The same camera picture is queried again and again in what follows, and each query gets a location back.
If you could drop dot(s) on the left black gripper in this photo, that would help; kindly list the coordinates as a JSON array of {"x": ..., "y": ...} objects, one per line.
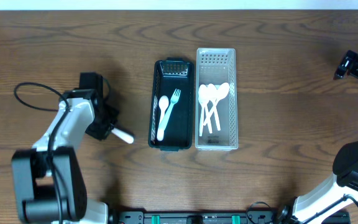
[{"x": 106, "y": 125}]

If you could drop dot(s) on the white plastic fork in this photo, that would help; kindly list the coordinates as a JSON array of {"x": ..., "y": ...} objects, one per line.
[{"x": 126, "y": 137}]

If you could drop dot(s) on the white plastic spoon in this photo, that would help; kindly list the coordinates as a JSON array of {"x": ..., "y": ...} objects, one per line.
[
  {"x": 214, "y": 99},
  {"x": 223, "y": 92},
  {"x": 207, "y": 119},
  {"x": 203, "y": 100},
  {"x": 163, "y": 105}
]

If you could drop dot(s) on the pale green plastic fork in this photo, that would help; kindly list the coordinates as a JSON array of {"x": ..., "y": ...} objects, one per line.
[{"x": 173, "y": 100}]

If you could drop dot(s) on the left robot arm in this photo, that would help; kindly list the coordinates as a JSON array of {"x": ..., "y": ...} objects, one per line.
[{"x": 48, "y": 184}]

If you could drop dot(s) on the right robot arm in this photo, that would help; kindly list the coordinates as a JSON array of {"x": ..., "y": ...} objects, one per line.
[{"x": 340, "y": 189}]

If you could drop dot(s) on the dark green plastic basket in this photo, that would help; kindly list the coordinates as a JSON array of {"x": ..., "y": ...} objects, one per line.
[{"x": 171, "y": 74}]

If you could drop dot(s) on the clear plastic basket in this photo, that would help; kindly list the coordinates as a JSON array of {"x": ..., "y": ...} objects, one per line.
[{"x": 216, "y": 66}]

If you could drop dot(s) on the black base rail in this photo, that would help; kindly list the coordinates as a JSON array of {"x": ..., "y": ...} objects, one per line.
[{"x": 251, "y": 215}]

